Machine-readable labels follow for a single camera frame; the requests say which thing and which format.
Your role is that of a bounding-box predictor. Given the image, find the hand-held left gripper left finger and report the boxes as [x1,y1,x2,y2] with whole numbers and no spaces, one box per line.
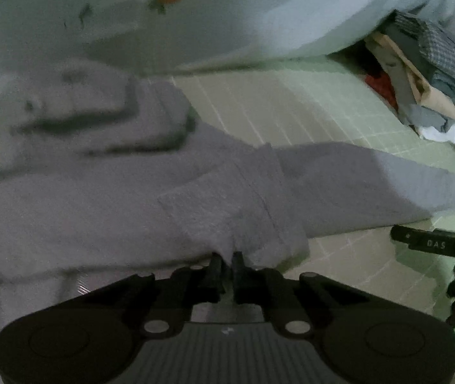
[78,251,226,339]

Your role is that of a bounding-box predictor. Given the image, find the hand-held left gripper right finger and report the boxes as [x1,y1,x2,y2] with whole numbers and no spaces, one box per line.
[231,251,369,337]

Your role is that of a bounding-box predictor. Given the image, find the grey zip jacket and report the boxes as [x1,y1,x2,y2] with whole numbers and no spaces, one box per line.
[0,58,455,384]

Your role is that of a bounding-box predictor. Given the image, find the pile of folded clothes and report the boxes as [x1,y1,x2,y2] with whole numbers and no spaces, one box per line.
[385,48,455,133]
[365,31,455,121]

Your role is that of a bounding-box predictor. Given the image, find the white folded cloth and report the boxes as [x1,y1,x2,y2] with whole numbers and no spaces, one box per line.
[416,123,455,145]

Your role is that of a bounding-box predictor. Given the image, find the blue-grey folded cloth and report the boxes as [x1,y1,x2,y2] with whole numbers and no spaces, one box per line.
[425,63,455,105]

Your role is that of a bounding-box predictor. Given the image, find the red cloth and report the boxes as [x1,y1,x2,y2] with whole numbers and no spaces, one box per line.
[364,70,398,109]

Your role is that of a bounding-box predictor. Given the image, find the green checked bed sheet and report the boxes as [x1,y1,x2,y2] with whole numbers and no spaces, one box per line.
[169,54,455,332]

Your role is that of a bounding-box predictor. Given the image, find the checked folded cloth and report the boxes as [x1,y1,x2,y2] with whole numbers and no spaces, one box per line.
[391,10,455,93]

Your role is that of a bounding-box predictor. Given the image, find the carrot print light quilt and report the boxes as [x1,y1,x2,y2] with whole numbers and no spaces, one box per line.
[0,0,455,89]

